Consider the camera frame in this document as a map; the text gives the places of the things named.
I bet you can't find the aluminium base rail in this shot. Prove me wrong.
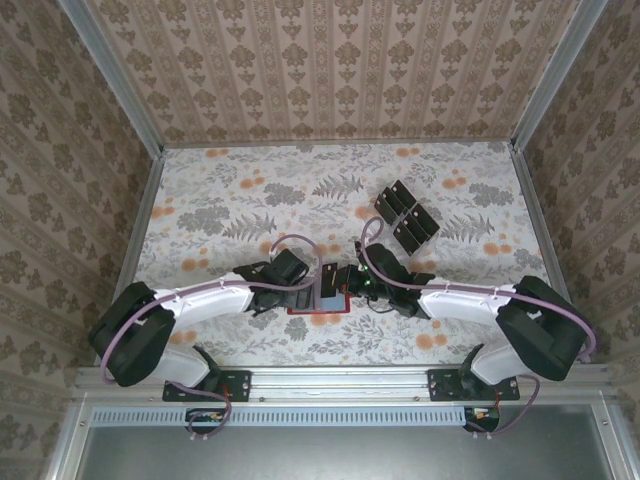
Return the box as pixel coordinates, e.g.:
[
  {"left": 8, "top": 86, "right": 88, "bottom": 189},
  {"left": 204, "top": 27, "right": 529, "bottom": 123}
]
[{"left": 74, "top": 364, "right": 614, "bottom": 401}]

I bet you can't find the aluminium table edge rail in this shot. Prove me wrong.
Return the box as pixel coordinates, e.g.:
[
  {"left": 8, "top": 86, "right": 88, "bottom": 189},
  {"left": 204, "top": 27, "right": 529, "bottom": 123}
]
[
  {"left": 509, "top": 144, "right": 569, "bottom": 296},
  {"left": 117, "top": 147, "right": 166, "bottom": 289}
]

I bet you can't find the grey metal panel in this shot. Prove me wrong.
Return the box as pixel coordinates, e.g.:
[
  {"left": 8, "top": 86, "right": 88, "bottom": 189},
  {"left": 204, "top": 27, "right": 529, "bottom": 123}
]
[{"left": 74, "top": 403, "right": 619, "bottom": 480}]

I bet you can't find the short purple base cable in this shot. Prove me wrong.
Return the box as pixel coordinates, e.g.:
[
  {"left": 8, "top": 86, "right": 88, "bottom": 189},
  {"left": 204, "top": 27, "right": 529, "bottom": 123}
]
[
  {"left": 462, "top": 377, "right": 541, "bottom": 441},
  {"left": 164, "top": 383, "right": 235, "bottom": 444}
]

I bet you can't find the white slotted cable duct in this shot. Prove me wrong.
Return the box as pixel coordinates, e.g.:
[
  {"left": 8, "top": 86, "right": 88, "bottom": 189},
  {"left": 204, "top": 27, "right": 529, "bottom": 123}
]
[{"left": 92, "top": 405, "right": 474, "bottom": 427}]

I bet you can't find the floral table cover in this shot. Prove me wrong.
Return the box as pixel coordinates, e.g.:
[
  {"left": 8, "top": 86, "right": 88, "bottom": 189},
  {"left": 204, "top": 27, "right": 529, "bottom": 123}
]
[{"left": 127, "top": 142, "right": 576, "bottom": 369}]

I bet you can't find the clear acrylic card stand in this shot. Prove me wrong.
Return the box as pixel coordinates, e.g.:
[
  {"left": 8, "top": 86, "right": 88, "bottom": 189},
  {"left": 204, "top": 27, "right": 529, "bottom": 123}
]
[{"left": 372, "top": 178, "right": 444, "bottom": 259}]

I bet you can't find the red leather card holder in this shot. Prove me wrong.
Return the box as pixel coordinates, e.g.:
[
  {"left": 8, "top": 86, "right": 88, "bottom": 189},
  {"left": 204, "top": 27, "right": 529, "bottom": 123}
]
[{"left": 286, "top": 291, "right": 351, "bottom": 317}]

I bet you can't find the aluminium frame post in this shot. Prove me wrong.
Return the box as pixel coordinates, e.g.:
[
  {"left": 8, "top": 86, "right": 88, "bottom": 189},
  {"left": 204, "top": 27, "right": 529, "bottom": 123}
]
[
  {"left": 510, "top": 0, "right": 601, "bottom": 154},
  {"left": 55, "top": 0, "right": 166, "bottom": 157}
]

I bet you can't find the long purple camera cable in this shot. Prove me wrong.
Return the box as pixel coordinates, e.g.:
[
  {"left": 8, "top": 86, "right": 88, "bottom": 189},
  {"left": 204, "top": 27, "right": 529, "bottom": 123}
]
[
  {"left": 99, "top": 233, "right": 322, "bottom": 386},
  {"left": 359, "top": 217, "right": 600, "bottom": 365}
]

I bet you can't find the small black circuit board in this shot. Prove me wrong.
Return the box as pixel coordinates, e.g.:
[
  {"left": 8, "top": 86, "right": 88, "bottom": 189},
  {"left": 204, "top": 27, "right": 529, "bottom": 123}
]
[
  {"left": 464, "top": 407, "right": 501, "bottom": 432},
  {"left": 185, "top": 408, "right": 226, "bottom": 432}
]

